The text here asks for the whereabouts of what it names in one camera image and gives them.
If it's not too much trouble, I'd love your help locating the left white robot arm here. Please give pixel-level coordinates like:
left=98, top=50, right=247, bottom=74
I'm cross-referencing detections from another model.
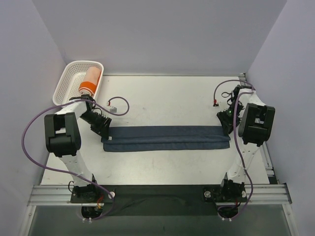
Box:
left=44, top=95, right=111, bottom=203

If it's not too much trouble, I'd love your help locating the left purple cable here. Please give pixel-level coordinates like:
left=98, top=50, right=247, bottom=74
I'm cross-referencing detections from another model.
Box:
left=21, top=96, right=130, bottom=219

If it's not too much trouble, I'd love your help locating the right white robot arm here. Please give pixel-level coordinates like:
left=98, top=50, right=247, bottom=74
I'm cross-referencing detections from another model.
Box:
left=217, top=85, right=276, bottom=202

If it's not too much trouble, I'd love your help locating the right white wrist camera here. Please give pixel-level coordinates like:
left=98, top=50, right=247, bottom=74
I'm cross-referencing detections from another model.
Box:
left=213, top=99, right=221, bottom=107

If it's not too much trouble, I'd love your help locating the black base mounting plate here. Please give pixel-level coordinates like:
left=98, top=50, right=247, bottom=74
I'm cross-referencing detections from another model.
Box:
left=70, top=185, right=247, bottom=217

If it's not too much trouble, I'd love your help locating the aluminium frame rail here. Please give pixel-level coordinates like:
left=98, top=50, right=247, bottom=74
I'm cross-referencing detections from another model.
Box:
left=19, top=72, right=293, bottom=236

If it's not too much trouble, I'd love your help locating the white perforated plastic basket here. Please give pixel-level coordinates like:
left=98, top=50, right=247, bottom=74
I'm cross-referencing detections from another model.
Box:
left=52, top=60, right=104, bottom=105

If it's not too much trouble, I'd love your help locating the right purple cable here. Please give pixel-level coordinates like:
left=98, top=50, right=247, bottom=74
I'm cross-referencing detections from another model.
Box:
left=212, top=79, right=255, bottom=219

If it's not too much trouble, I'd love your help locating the rolled orange towel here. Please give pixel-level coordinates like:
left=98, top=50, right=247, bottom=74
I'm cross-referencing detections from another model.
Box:
left=78, top=67, right=101, bottom=96

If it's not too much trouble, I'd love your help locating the dark blue towel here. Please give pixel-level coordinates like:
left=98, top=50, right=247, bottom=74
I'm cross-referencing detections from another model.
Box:
left=101, top=126, right=230, bottom=152

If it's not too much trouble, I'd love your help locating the purple cable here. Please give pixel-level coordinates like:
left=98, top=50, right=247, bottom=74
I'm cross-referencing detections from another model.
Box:
left=212, top=79, right=255, bottom=219
left=21, top=96, right=130, bottom=219

